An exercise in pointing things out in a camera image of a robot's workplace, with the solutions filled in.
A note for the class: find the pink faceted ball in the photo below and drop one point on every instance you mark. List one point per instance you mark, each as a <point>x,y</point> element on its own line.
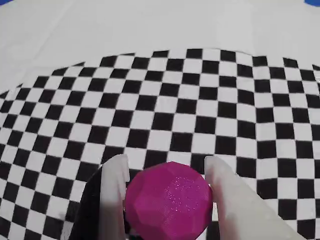
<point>170,200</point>

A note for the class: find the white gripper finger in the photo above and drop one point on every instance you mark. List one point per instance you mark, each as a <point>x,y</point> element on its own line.
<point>240,207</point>

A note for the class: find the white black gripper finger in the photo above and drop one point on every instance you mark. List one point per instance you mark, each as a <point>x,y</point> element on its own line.
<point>112,195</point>

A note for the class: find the blue tape piece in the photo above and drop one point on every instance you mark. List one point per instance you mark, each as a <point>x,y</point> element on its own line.
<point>6,0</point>
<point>313,1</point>

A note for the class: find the black white checkered mat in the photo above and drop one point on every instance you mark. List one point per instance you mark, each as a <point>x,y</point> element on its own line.
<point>160,100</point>

